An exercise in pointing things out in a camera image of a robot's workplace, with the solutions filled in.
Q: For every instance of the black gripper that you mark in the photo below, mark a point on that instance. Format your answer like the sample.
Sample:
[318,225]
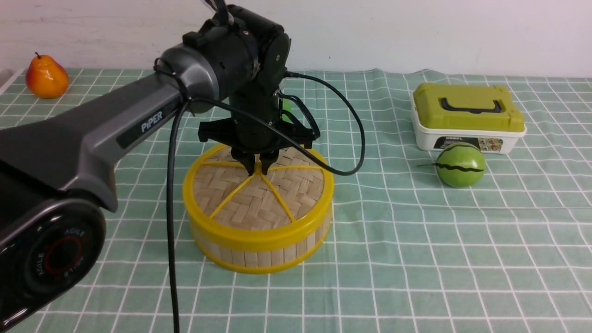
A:
[258,125]

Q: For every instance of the woven bamboo steamer lid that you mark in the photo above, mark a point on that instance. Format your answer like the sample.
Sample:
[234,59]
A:
[289,206]

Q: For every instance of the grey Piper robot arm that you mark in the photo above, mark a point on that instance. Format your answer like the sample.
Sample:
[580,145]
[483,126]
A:
[58,174]

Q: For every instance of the bamboo steamer base yellow rim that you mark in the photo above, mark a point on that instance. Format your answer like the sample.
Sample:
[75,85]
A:
[259,252]

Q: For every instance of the white box with green lid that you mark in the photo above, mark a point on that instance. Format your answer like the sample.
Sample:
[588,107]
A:
[483,116]

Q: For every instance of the green cup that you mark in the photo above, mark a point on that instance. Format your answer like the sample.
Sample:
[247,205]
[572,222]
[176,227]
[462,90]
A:
[287,109]

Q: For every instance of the green checkered tablecloth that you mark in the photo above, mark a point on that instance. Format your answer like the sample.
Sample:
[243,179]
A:
[405,254]

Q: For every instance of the green toy watermelon ball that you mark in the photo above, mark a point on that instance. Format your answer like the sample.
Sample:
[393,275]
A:
[459,164]

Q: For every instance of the orange toy pear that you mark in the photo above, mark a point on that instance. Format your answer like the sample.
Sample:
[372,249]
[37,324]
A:
[45,78]

